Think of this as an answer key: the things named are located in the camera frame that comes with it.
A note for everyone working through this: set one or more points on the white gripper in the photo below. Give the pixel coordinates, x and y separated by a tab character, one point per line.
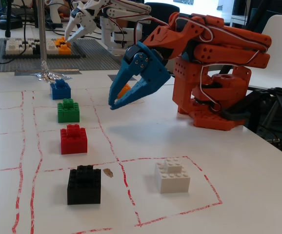
82	22

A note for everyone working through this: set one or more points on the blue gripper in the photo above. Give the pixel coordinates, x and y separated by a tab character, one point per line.
155	70

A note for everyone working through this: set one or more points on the red brick block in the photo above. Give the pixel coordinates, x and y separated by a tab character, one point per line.
74	143

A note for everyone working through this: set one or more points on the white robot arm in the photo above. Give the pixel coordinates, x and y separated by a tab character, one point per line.
111	24

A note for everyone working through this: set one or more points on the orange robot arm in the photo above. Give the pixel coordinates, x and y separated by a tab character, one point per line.
228	39

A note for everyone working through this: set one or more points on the orange brick block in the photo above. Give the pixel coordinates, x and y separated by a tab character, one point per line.
124	90

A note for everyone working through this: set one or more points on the blue brick block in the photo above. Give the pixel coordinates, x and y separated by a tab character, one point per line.
60	91

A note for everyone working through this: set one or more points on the green brick block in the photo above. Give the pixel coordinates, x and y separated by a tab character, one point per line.
68	113

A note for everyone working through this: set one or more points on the white brick block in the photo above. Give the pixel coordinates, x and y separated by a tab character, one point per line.
172	181

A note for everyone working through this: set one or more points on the black brick block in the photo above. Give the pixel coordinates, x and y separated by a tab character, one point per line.
83	190

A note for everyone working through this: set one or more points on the orange brick cluster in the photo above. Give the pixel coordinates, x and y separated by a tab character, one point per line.
64	50

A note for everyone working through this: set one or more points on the small white brick cluster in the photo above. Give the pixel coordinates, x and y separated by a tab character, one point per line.
52	46

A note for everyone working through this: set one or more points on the grey studded baseplate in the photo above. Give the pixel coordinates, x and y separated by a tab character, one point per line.
94	61

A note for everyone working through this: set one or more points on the metal pole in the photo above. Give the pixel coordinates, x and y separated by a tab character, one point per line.
42	36

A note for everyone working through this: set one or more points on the black and white brick cluster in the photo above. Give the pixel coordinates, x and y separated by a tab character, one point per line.
32	46

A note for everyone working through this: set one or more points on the crumpled aluminium foil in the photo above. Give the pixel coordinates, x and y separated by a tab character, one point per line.
48	76

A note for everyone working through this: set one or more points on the large white brick cluster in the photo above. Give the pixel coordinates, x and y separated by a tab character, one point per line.
13	47

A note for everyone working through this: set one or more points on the black desk device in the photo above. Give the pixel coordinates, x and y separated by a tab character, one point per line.
6	24

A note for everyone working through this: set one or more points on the black table clamp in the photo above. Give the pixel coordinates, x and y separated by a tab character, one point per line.
253	102

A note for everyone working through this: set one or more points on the black brick frame strip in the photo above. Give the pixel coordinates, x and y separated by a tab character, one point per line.
33	56

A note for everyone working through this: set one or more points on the black stand post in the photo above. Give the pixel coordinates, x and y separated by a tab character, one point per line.
8	19

